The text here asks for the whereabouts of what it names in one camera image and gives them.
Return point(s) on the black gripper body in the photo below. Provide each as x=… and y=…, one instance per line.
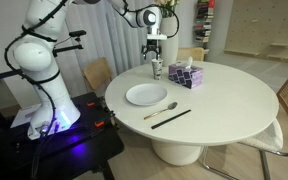
x=153, y=45

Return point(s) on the white patterned paper cup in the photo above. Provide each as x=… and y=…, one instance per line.
x=157, y=70

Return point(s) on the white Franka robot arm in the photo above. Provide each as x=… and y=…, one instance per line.
x=34, y=60

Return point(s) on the white round plate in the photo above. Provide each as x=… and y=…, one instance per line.
x=146, y=94

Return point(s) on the tall white vase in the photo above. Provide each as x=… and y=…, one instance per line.
x=170, y=50

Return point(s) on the white tissue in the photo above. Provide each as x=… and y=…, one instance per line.
x=185, y=62

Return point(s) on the wooden cane back chair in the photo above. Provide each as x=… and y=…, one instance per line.
x=192, y=54

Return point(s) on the white pleated curtain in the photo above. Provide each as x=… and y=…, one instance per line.
x=110, y=43

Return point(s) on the purple patterned tissue box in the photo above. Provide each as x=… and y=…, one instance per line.
x=185, y=76

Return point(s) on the flowers with green stems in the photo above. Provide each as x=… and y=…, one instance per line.
x=169, y=6

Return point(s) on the light plywood chair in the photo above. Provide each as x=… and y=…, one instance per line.
x=97, y=73

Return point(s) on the black chopsticks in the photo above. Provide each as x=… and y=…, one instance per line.
x=170, y=119

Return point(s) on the black orange clamp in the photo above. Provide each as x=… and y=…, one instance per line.
x=99, y=123
x=91, y=104

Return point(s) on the wooden pegboard with shelves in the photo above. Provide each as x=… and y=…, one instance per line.
x=260, y=26

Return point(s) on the black robot cart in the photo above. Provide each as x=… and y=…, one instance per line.
x=84, y=150

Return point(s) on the white paper sheet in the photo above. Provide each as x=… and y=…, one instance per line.
x=22, y=116

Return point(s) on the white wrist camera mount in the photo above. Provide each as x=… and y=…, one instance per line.
x=157, y=36

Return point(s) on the black camera on stand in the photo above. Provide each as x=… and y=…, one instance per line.
x=77, y=33

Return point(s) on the white table pedestal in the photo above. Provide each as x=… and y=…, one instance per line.
x=175, y=153

